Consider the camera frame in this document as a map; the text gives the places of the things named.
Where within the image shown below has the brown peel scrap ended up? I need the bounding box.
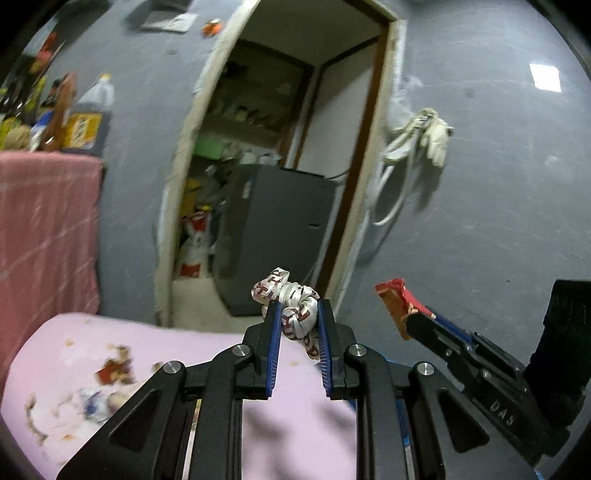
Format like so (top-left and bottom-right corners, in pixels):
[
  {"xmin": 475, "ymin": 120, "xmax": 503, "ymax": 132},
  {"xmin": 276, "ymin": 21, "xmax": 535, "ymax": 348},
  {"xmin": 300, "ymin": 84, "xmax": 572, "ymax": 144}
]
[{"xmin": 23, "ymin": 392, "xmax": 49, "ymax": 446}]

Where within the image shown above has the red brown snack wrapper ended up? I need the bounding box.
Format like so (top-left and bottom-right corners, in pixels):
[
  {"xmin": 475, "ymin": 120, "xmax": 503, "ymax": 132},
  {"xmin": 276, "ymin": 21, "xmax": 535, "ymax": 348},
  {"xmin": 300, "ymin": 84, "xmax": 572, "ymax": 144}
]
[{"xmin": 375, "ymin": 278, "xmax": 437, "ymax": 341}]

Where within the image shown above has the green box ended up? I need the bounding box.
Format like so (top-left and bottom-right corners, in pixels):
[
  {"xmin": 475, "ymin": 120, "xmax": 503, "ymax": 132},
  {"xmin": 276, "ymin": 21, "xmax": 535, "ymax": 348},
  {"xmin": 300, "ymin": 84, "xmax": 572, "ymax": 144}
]
[{"xmin": 191, "ymin": 138, "xmax": 222, "ymax": 158}]

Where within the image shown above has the white patterned knotted cloth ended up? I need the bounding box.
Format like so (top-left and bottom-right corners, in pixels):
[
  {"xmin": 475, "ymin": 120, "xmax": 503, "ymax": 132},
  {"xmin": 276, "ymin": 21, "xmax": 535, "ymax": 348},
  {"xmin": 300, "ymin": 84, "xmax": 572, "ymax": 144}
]
[{"xmin": 250, "ymin": 267, "xmax": 321, "ymax": 360}]

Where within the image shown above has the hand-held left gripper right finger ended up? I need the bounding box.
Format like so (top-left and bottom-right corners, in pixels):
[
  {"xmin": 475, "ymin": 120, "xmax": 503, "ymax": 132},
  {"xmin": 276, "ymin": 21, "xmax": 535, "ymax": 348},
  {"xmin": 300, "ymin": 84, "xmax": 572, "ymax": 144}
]
[{"xmin": 318, "ymin": 299, "xmax": 536, "ymax": 480}]

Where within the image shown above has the red checked towel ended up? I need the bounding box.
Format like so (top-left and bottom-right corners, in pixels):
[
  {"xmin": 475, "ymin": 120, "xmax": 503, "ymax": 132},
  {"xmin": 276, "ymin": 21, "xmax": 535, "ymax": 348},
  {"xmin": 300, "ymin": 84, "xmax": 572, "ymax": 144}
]
[{"xmin": 0, "ymin": 151, "xmax": 105, "ymax": 393}]

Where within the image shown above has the white door frame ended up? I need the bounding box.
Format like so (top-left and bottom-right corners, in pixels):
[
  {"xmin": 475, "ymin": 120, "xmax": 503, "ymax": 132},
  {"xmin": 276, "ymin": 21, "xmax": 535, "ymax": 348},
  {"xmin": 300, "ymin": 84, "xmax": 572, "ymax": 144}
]
[{"xmin": 154, "ymin": 0, "xmax": 407, "ymax": 326}]

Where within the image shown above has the white work glove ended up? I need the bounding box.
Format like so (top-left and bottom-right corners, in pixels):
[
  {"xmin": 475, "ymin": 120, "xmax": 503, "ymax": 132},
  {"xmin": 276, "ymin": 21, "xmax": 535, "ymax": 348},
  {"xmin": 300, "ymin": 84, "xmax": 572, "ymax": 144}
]
[{"xmin": 421, "ymin": 107, "xmax": 455, "ymax": 168}]

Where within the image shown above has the blue white wrapper scrap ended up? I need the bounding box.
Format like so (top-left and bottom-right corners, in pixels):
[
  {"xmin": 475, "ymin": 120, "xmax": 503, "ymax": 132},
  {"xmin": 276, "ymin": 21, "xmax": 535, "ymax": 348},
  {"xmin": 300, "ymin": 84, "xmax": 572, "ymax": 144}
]
[{"xmin": 78, "ymin": 388, "xmax": 123, "ymax": 423}]

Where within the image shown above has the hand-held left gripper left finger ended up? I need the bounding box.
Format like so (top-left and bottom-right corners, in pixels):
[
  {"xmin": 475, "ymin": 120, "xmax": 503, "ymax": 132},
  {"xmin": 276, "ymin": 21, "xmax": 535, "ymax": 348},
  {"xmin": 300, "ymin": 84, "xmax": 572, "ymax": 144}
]
[{"xmin": 55, "ymin": 300, "xmax": 283, "ymax": 480}]

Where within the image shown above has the translucent plastic jug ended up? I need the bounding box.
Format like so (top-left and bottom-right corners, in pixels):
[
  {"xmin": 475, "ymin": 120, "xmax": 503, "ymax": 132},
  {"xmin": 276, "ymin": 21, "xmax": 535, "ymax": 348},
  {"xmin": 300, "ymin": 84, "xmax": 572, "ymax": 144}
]
[{"xmin": 74, "ymin": 74, "xmax": 115, "ymax": 151}]

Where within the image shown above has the white paper sheet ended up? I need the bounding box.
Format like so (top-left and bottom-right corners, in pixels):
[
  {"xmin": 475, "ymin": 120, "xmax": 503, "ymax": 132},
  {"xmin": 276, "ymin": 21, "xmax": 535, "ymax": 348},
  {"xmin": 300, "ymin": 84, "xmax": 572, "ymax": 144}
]
[{"xmin": 141, "ymin": 11, "xmax": 199, "ymax": 33}]

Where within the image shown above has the pink floral bed sheet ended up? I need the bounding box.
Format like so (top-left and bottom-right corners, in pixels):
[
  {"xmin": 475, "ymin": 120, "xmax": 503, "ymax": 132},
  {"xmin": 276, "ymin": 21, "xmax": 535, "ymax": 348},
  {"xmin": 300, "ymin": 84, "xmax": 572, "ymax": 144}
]
[{"xmin": 0, "ymin": 311, "xmax": 365, "ymax": 480}]

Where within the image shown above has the yellow bag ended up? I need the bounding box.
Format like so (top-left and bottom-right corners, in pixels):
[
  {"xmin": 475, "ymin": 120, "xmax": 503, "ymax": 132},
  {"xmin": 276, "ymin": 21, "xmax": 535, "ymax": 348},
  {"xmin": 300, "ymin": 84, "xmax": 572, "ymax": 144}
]
[{"xmin": 182, "ymin": 178, "xmax": 204, "ymax": 217}]

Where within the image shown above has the dark grey cabinet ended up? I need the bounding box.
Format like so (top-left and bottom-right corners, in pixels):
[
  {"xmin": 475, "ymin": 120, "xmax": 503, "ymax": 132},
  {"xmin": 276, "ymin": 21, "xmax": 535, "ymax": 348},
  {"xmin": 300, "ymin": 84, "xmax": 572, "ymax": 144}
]
[{"xmin": 213, "ymin": 165, "xmax": 340, "ymax": 317}]

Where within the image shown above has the yellow box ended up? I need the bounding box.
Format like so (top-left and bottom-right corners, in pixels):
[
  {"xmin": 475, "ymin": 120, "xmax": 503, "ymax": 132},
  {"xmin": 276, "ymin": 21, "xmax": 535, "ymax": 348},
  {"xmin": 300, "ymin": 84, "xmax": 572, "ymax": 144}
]
[{"xmin": 62, "ymin": 113, "xmax": 103, "ymax": 149}]

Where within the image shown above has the white red sack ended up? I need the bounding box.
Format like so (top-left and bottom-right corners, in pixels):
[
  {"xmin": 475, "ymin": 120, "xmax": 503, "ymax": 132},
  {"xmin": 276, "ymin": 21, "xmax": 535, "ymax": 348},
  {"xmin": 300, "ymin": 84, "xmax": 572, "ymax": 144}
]
[{"xmin": 178, "ymin": 212, "xmax": 215, "ymax": 280}]

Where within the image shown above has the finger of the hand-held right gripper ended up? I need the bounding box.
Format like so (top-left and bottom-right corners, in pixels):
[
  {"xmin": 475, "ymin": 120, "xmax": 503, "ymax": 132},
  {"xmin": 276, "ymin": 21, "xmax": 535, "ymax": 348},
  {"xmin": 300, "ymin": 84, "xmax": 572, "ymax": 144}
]
[
  {"xmin": 425, "ymin": 305, "xmax": 481, "ymax": 347},
  {"xmin": 405, "ymin": 311, "xmax": 483, "ymax": 393}
]

